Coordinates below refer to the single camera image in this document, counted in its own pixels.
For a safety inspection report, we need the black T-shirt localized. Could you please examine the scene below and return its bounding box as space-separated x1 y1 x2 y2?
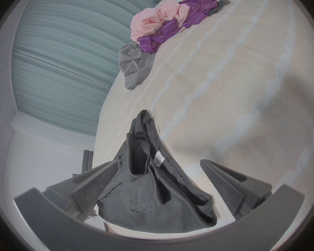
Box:
96 109 218 231

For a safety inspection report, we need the grey garment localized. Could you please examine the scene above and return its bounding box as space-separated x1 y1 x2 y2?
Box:
118 42 156 90

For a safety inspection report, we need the purple garment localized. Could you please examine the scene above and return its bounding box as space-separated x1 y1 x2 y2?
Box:
139 0 231 54

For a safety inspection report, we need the pink garment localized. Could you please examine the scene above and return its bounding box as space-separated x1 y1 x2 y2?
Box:
130 1 191 42

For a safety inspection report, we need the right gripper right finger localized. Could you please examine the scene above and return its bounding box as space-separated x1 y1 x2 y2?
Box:
200 159 273 217

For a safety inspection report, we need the bed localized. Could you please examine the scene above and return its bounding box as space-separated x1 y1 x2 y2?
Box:
93 0 314 235

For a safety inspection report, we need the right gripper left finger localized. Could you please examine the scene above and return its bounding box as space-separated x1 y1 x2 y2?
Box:
43 161 119 215

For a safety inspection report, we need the blue-green curtain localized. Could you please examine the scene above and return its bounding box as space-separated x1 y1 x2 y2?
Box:
14 0 163 82
12 50 113 136

